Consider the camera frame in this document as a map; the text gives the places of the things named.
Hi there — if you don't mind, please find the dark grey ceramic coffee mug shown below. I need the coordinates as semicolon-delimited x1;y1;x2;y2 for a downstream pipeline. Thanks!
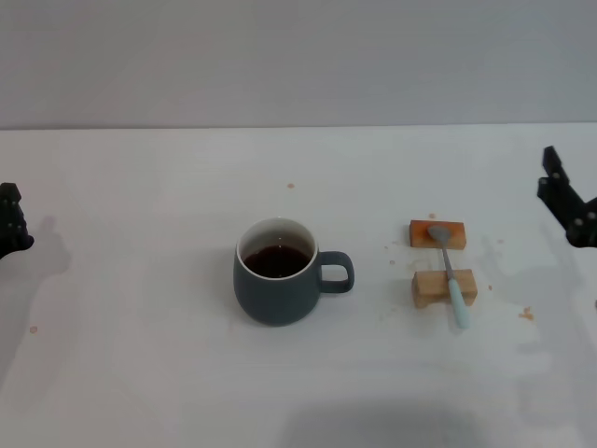
232;217;356;327

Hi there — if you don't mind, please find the orange-stained wooden block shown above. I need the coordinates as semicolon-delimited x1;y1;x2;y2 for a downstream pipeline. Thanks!
409;218;467;252

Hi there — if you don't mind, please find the pale notched wooden block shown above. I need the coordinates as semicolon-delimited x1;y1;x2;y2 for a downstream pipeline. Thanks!
410;268;479;309

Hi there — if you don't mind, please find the metal spoon with light-blue handle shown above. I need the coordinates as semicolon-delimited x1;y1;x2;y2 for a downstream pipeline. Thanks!
426;225;471;330

